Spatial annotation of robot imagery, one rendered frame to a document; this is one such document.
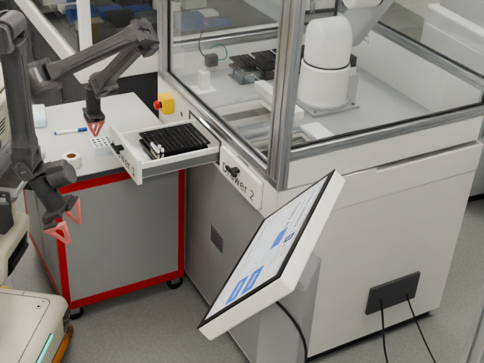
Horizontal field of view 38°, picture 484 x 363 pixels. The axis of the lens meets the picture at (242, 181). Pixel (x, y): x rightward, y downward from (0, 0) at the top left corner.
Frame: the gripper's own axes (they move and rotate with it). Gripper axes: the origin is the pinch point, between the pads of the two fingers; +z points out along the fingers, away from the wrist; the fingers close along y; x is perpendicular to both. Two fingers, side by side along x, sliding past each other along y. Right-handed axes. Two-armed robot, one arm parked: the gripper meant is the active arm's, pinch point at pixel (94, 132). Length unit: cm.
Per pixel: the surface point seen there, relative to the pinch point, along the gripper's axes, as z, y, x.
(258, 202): 1, -66, -39
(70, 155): 7.6, -1.7, 10.6
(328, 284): 42, -73, -70
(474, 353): -47, -188, -14
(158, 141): -3.7, -21.5, -18.6
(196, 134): -4.1, -21.2, -34.5
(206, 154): -1.4, -33.0, -33.8
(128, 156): -2.8, -27.5, -5.0
